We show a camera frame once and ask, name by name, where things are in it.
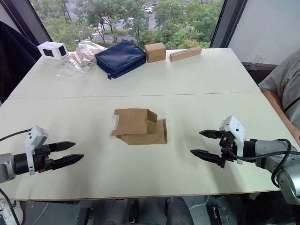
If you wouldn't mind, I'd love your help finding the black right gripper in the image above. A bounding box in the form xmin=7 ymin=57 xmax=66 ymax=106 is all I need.
xmin=190 ymin=129 xmax=238 ymax=169

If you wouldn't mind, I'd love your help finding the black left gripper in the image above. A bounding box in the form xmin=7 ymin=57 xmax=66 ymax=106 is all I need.
xmin=32 ymin=141 xmax=85 ymax=174

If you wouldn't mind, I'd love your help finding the unfolded small cardboard box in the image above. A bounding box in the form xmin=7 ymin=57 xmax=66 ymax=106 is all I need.
xmin=111 ymin=108 xmax=168 ymax=146

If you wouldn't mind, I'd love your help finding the long cardboard block with holes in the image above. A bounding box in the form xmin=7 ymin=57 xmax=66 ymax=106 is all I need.
xmin=169 ymin=47 xmax=203 ymax=62

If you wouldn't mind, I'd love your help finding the white box with black windows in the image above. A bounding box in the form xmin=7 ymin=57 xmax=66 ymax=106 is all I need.
xmin=37 ymin=41 xmax=69 ymax=61

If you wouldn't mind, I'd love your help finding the closed small cardboard box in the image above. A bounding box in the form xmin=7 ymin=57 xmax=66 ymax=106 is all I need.
xmin=144 ymin=43 xmax=167 ymax=64

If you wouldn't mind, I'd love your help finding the dark rounded robot leg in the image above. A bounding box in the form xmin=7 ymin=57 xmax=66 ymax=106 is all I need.
xmin=165 ymin=196 xmax=195 ymax=225

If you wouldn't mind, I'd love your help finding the clear plastic bag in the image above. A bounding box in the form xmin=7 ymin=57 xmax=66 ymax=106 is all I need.
xmin=55 ymin=40 xmax=108 ymax=80

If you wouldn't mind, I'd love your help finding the person in grey shirt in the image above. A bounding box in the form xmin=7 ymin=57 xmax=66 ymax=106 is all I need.
xmin=258 ymin=48 xmax=300 ymax=130

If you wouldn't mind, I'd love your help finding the dark blue jacket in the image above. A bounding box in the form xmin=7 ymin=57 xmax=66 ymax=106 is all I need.
xmin=0 ymin=20 xmax=42 ymax=104

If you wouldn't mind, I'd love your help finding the navy blue fabric pouch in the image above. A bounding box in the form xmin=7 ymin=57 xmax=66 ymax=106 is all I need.
xmin=94 ymin=39 xmax=147 ymax=81

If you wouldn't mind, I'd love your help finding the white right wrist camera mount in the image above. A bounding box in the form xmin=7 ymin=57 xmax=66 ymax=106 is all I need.
xmin=219 ymin=115 xmax=246 ymax=165

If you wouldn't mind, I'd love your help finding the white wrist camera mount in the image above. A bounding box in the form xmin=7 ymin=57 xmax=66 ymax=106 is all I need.
xmin=24 ymin=125 xmax=49 ymax=176
xmin=219 ymin=115 xmax=246 ymax=165

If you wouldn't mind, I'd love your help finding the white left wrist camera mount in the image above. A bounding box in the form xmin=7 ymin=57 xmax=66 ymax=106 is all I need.
xmin=24 ymin=125 xmax=49 ymax=176

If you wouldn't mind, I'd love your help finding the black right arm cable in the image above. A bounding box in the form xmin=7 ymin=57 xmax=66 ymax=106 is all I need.
xmin=225 ymin=138 xmax=300 ymax=188

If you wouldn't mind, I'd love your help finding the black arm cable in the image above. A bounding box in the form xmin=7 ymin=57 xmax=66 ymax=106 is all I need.
xmin=225 ymin=138 xmax=300 ymax=188
xmin=0 ymin=128 xmax=32 ymax=142

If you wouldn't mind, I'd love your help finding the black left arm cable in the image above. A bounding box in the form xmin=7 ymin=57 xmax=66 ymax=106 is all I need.
xmin=0 ymin=128 xmax=32 ymax=142

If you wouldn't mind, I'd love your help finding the thin white cable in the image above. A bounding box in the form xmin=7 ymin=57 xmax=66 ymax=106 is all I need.
xmin=188 ymin=195 xmax=210 ymax=210

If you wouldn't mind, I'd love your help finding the black window frame post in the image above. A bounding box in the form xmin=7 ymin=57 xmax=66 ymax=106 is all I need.
xmin=4 ymin=0 xmax=53 ymax=47
xmin=209 ymin=0 xmax=246 ymax=49

